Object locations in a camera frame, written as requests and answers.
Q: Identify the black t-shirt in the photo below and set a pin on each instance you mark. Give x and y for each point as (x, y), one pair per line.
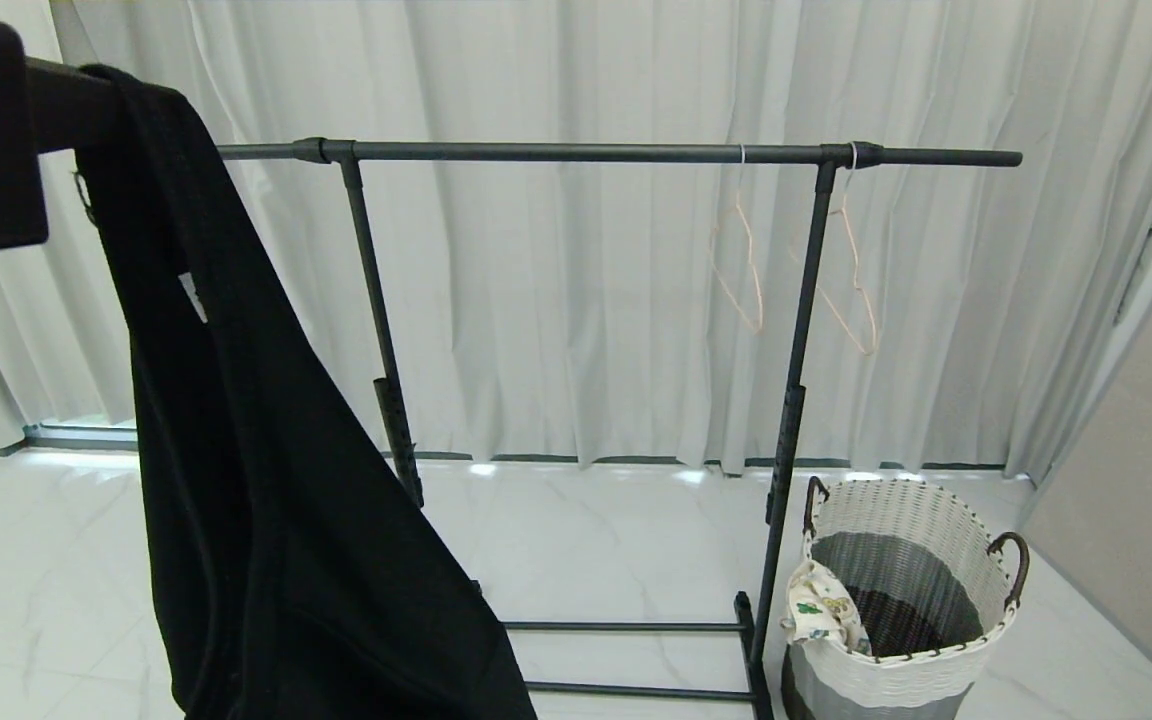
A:
(286, 500)

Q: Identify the pink clothes hanger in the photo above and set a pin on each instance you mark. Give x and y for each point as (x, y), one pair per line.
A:
(861, 270)
(758, 300)

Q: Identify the black clothes rack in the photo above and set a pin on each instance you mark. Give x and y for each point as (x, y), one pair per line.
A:
(586, 153)

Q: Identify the white laundry basket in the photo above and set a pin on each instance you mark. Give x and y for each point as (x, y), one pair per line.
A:
(906, 680)

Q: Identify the window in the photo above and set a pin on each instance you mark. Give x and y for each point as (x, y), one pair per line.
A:
(86, 437)

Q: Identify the white curtain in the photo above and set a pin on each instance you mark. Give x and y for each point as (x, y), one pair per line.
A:
(586, 300)

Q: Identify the cream printed garment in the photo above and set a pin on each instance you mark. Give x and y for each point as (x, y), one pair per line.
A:
(821, 605)

